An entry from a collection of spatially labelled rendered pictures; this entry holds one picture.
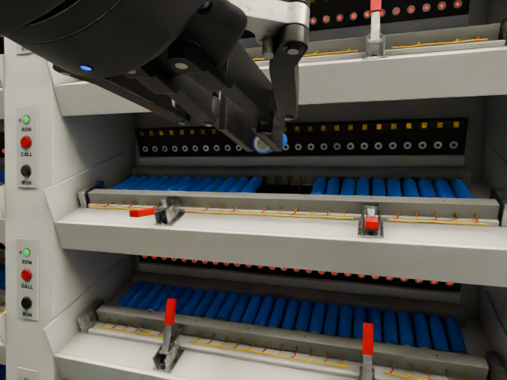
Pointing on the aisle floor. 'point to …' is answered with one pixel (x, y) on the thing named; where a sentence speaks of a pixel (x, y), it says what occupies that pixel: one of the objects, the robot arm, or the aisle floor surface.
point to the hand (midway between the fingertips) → (253, 123)
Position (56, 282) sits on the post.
